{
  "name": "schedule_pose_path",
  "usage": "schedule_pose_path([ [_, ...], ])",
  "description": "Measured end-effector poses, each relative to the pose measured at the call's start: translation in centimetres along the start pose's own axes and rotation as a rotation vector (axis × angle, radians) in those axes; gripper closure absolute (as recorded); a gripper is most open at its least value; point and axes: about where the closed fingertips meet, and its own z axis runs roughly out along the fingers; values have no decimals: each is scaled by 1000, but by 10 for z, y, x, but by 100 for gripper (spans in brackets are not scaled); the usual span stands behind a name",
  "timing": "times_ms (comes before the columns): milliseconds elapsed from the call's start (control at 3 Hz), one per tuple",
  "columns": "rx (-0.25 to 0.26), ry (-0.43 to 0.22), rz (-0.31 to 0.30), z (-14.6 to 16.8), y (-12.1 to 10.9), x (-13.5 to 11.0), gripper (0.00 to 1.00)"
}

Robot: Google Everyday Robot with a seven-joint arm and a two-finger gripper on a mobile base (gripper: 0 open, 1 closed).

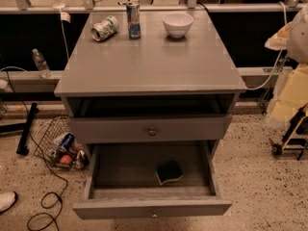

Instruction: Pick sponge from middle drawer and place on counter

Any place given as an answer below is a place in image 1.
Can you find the wire basket on floor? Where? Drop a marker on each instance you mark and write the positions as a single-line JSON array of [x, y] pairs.
[[48, 149]]

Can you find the black wheeled cart frame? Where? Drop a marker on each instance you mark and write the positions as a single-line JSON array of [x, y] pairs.
[[294, 139]]

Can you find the orange fruit in basket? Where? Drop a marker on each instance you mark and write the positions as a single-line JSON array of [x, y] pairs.
[[66, 160]]

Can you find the white ceramic bowl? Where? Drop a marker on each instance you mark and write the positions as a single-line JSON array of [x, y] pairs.
[[177, 24]]

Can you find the upright blue energy drink can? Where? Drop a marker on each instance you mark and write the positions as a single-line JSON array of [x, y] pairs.
[[133, 20]]

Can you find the round metal drawer knob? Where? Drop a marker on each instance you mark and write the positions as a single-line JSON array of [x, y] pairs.
[[152, 131]]

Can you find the grey metal upper rail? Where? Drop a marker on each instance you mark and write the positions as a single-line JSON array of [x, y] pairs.
[[212, 8]]

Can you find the black bar on floor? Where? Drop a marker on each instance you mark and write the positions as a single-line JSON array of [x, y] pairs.
[[22, 147]]

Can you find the grey metal lower rail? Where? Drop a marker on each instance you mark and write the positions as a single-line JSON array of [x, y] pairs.
[[30, 81]]

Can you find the closed grey upper drawer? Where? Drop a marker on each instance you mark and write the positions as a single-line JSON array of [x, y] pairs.
[[121, 129]]

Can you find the crushed green soda can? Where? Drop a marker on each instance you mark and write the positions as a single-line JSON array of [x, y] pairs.
[[104, 28]]

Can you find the blue can in basket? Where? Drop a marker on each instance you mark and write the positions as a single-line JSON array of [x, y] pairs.
[[66, 141]]

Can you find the green and yellow sponge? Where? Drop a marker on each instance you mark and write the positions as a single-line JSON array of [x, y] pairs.
[[169, 172]]

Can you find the clear plastic water bottle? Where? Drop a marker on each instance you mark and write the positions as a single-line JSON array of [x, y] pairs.
[[41, 64]]

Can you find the grey wooden drawer cabinet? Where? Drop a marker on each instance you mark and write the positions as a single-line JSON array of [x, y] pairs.
[[152, 76]]

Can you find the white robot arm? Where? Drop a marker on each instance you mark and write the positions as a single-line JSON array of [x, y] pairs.
[[291, 89]]

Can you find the white shoe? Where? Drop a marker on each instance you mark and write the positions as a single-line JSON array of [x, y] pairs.
[[7, 200]]

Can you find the grey metal rail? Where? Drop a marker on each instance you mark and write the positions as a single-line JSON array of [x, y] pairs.
[[212, 8], [30, 81]]

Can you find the open grey middle drawer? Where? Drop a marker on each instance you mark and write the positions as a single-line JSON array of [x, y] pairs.
[[122, 182]]

